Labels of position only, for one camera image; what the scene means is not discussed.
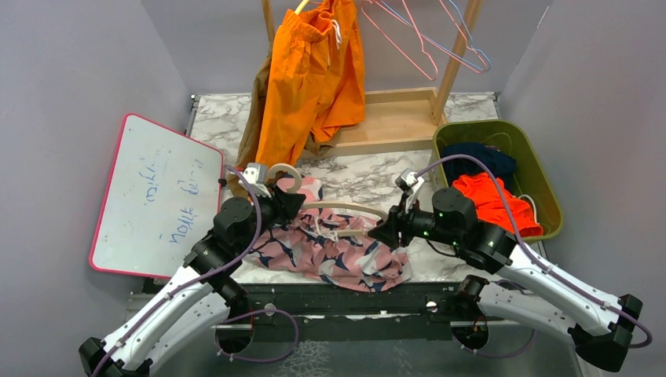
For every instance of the wooden clothes rack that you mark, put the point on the wooden clothes rack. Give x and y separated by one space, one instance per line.
396 120

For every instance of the pink wire hanger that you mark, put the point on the pink wire hanger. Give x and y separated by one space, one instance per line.
402 34
464 23

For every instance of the olive green plastic basket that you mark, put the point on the olive green plastic basket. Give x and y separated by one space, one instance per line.
528 179

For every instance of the tan brown shorts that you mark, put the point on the tan brown shorts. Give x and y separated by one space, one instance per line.
249 142

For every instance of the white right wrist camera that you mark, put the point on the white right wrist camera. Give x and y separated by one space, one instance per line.
410 184

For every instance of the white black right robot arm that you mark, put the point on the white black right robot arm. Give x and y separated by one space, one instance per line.
598 324

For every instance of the pink shark print shorts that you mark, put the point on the pink shark print shorts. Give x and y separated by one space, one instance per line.
309 245

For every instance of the red orange shorts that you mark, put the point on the red orange shorts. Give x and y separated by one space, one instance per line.
481 190

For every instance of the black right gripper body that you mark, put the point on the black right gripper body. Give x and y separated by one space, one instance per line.
415 222

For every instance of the navy blue shorts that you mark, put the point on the navy blue shorts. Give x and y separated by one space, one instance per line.
501 165

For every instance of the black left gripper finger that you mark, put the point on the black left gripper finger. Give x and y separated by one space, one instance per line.
288 204
276 214

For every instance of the beige wooden hanger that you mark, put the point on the beige wooden hanger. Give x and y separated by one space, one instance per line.
327 204

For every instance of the light blue wire hanger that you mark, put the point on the light blue wire hanger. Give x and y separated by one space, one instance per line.
434 24

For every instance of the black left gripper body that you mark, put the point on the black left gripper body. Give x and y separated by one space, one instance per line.
265 223

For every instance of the pink framed whiteboard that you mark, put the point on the pink framed whiteboard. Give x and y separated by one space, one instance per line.
162 194

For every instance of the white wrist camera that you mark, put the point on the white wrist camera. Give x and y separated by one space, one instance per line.
410 184
256 178

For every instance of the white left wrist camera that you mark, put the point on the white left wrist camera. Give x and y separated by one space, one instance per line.
256 178

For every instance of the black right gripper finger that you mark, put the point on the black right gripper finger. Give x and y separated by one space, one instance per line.
396 224
389 237

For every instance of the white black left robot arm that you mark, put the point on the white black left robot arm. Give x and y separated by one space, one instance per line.
200 294

